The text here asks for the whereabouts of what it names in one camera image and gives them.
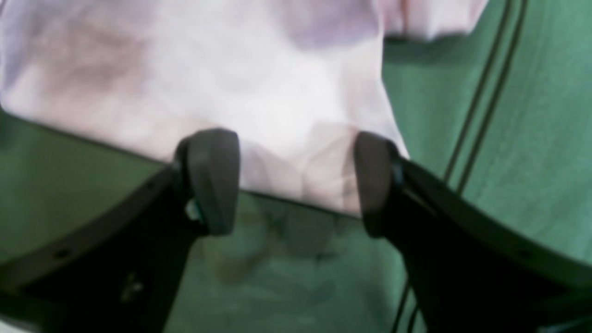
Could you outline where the green table cloth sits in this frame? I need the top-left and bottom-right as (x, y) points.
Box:
(1, 0), (591, 333)

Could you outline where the pink printed t-shirt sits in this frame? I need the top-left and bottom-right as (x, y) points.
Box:
(1, 0), (487, 216)

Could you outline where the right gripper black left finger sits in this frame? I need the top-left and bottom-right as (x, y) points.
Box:
(1, 128), (241, 333)

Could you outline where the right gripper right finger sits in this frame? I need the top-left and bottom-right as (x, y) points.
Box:
(354, 131), (592, 333)

